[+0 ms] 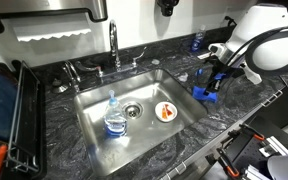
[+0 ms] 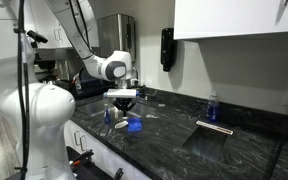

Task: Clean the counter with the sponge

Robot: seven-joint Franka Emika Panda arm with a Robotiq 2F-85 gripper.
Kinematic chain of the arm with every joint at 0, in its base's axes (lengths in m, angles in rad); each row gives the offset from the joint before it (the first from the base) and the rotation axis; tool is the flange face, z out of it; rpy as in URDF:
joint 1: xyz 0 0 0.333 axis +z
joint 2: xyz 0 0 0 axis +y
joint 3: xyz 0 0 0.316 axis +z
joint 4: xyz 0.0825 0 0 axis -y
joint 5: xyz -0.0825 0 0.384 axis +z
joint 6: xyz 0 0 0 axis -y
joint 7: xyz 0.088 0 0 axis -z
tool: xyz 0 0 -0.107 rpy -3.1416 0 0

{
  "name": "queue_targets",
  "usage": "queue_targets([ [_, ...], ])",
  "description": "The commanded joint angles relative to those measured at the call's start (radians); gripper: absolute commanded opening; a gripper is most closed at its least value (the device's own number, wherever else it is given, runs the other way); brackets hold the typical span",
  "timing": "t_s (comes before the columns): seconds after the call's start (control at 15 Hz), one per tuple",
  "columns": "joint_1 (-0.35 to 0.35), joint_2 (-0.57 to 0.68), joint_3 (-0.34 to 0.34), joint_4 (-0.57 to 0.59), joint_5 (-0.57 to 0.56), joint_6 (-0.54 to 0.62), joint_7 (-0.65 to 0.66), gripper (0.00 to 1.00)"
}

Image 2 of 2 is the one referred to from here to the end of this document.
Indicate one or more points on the dark countertop appliance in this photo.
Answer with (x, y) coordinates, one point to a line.
(47, 65)

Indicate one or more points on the blue sponge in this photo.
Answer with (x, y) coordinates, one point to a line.
(134, 125)

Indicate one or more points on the stainless steel sink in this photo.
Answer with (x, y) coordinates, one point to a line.
(92, 108)

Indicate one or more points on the stainless paper towel dispenser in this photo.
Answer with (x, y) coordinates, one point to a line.
(115, 36)

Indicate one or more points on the clear dish soap bottle blue liquid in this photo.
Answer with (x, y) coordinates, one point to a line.
(107, 113)

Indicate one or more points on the black wall soap dispenser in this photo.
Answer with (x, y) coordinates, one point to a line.
(168, 50)

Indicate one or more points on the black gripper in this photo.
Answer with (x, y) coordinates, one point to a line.
(124, 103)

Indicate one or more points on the chrome sink faucet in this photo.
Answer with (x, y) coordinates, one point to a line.
(144, 95)

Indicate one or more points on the black camera on stand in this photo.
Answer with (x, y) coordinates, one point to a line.
(36, 36)

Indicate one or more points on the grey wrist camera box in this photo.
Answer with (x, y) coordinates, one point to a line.
(135, 82)

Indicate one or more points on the clear spray bottle blue liquid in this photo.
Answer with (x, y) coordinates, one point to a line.
(212, 108)

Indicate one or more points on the countertop waste chute opening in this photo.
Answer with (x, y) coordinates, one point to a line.
(205, 143)

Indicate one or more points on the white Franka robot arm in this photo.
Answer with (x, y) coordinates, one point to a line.
(47, 110)

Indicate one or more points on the black clamp with orange tip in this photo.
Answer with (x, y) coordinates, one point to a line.
(84, 158)

